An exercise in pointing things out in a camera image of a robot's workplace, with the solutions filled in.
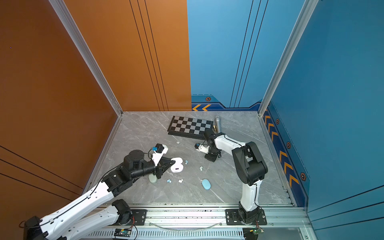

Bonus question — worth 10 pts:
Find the green earbud charging case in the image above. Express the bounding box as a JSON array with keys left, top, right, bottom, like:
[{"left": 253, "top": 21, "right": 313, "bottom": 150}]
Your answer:
[{"left": 149, "top": 174, "right": 158, "bottom": 184}]

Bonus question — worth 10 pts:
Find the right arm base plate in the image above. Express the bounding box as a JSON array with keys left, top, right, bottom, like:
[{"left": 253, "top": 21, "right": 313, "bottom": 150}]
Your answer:
[{"left": 225, "top": 208, "right": 268, "bottom": 226}]

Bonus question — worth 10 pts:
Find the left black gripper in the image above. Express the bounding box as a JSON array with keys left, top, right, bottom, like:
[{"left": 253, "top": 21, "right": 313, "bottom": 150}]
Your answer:
[{"left": 131, "top": 157, "right": 176, "bottom": 182}]

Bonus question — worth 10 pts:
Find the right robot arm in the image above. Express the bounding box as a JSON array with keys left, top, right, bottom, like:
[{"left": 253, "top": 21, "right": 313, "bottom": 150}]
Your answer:
[{"left": 198, "top": 129, "right": 268, "bottom": 226}]

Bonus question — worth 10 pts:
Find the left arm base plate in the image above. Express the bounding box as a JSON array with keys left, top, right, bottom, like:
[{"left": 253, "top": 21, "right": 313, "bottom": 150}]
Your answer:
[{"left": 112, "top": 209, "right": 148, "bottom": 226}]

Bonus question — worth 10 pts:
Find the white earbud charging case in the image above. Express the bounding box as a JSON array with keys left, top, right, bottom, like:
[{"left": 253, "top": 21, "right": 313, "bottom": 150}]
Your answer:
[{"left": 171, "top": 158, "right": 184, "bottom": 173}]

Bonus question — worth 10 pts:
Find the blue earbud charging case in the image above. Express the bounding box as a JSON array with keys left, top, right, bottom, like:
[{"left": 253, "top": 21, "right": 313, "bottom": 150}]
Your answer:
[{"left": 202, "top": 179, "right": 211, "bottom": 190}]

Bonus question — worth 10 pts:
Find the silver microphone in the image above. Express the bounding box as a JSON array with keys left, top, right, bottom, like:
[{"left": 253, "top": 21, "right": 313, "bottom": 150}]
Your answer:
[{"left": 215, "top": 116, "right": 221, "bottom": 133}]

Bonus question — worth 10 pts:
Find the left green circuit board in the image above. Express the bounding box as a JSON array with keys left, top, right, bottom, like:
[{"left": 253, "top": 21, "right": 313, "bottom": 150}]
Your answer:
[{"left": 114, "top": 229, "right": 132, "bottom": 238}]

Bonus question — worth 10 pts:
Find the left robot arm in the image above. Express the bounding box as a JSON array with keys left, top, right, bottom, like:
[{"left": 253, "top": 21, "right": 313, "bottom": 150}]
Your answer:
[{"left": 21, "top": 149, "right": 183, "bottom": 240}]

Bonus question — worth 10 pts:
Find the black and silver chessboard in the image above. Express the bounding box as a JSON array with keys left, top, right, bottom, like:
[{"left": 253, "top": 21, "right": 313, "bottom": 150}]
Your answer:
[{"left": 167, "top": 116, "right": 214, "bottom": 140}]

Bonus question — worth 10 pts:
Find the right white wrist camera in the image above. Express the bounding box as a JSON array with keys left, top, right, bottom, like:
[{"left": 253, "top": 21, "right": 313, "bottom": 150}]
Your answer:
[{"left": 195, "top": 143, "right": 210, "bottom": 154}]

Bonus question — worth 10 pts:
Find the green circuit board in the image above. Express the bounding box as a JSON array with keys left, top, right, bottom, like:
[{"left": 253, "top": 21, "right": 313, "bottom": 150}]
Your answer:
[
  {"left": 249, "top": 227, "right": 265, "bottom": 235},
  {"left": 114, "top": 229, "right": 132, "bottom": 238}
]

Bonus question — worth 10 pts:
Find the right green circuit board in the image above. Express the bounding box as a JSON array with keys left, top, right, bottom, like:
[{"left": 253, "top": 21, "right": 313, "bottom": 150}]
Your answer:
[{"left": 249, "top": 227, "right": 265, "bottom": 235}]

